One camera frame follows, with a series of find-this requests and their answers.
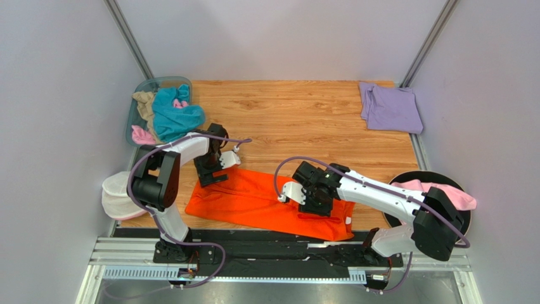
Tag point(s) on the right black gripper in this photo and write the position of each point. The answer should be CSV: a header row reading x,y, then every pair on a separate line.
x,y
315,209

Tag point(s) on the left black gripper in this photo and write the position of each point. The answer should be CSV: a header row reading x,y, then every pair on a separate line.
x,y
206,176

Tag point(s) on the orange t shirt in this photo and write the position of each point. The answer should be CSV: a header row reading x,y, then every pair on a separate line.
x,y
247,198

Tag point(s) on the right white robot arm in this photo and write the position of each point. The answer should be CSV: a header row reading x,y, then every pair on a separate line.
x,y
431,222

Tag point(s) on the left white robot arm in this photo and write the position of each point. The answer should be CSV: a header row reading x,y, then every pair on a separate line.
x,y
155,182

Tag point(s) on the teal t shirt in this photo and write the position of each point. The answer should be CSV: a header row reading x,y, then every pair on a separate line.
x,y
174,115

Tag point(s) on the pink garment in basket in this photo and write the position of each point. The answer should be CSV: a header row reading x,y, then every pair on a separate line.
x,y
145,138

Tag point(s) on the beige t shirt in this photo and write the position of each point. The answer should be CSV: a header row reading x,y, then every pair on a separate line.
x,y
144,107

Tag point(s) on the white mesh bag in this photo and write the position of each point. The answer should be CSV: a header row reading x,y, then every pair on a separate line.
x,y
115,200

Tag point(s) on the grey plastic laundry basket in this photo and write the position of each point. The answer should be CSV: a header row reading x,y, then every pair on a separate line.
x,y
135,122

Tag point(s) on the folded lavender t shirt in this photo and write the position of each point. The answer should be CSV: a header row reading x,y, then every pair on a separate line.
x,y
390,108

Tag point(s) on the round black tray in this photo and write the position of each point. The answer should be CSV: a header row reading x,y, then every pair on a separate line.
x,y
429,176

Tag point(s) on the pink t shirt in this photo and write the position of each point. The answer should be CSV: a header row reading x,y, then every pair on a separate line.
x,y
460,199

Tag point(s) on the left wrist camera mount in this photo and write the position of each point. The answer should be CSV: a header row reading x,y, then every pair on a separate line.
x,y
229,158

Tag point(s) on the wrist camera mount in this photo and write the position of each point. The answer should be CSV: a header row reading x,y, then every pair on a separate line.
x,y
229,158
292,191

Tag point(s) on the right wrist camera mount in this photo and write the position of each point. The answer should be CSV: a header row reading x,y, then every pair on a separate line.
x,y
292,191

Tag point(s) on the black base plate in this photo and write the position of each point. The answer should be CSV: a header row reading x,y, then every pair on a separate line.
x,y
254,253

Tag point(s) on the aluminium frame rail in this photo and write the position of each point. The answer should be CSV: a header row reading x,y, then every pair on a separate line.
x,y
132,258

